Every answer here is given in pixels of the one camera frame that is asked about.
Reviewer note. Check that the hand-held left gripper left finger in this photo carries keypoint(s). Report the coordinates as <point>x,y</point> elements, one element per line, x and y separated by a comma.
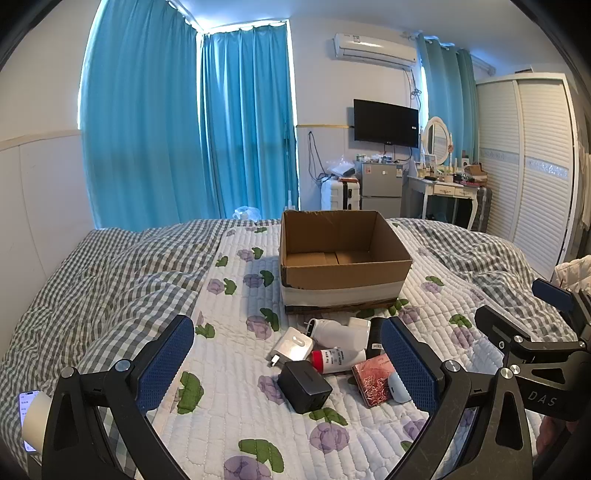
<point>166,364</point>

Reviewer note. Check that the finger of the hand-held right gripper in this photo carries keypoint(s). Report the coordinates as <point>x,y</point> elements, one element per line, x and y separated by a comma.
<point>503,328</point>
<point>551,293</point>

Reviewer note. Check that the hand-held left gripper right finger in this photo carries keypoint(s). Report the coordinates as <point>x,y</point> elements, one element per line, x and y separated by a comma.
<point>406,364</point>

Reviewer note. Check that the white earbuds case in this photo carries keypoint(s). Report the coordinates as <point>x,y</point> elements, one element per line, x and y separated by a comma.
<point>399,390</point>

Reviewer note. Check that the red patterned small box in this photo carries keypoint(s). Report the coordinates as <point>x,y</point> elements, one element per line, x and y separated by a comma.
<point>371,378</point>

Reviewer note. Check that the black cylinder bottle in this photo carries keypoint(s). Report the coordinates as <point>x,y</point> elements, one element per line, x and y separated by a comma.
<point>375,334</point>

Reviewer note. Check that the red and white tube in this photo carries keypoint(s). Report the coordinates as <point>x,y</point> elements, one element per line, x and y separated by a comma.
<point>337,360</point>

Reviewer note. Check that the white bottle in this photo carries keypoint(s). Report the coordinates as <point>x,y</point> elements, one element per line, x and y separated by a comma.
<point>330,333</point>

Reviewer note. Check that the black charger block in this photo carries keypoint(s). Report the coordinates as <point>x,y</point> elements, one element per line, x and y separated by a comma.
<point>304,385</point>

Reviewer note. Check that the brown cardboard box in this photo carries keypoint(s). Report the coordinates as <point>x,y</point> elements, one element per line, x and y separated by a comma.
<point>346,272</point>

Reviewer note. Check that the white plug charger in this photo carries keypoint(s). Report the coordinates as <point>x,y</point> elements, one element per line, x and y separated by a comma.
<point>293,346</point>

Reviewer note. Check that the white padded cloth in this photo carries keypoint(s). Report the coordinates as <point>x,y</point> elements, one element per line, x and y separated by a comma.
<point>575,272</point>

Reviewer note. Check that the white floral quilt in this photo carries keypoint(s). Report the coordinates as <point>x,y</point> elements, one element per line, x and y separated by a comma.
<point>240,323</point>

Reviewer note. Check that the grey suitcase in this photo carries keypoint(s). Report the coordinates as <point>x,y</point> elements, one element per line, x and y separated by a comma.
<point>482,207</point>

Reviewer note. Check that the white louvred wardrobe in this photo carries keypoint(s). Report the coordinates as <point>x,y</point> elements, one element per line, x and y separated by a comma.
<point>531,175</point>

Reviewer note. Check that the beige tape roll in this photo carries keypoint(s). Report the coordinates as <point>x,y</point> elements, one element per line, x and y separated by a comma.
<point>36,420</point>

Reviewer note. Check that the small brown box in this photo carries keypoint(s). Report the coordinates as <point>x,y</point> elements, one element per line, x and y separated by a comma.
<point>475,171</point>

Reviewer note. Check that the smartphone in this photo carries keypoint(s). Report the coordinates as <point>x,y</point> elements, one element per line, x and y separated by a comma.
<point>24,408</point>

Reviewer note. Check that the white dressing table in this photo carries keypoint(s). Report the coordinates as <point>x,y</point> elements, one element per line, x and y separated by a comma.
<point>438,189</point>

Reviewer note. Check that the clear plastic bag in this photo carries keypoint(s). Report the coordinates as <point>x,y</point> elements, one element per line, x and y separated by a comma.
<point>247,213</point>

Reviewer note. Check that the silver mini fridge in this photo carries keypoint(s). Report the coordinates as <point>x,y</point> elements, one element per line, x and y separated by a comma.
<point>381,187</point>

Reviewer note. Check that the white suitcase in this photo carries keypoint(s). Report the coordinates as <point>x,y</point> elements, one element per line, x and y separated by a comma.
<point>339,196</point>

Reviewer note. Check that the white oval mirror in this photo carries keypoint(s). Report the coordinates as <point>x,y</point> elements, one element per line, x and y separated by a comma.
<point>436,141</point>

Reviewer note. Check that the crumpled plastic bag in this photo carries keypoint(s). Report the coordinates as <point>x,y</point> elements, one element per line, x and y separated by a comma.
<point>340,167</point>

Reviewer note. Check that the narrow blue curtain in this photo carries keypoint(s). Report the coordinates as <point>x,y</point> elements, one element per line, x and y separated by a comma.
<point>450,97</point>

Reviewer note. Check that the medium blue curtain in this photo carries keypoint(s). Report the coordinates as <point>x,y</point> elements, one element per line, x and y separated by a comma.
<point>249,129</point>

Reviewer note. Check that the wide blue curtain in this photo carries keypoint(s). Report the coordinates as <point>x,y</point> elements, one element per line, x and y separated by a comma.
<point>138,115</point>

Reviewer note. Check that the white air conditioner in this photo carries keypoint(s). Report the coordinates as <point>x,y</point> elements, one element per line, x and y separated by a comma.
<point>374,48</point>

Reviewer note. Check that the black wall television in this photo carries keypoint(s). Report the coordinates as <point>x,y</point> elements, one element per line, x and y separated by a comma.
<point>385,122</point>

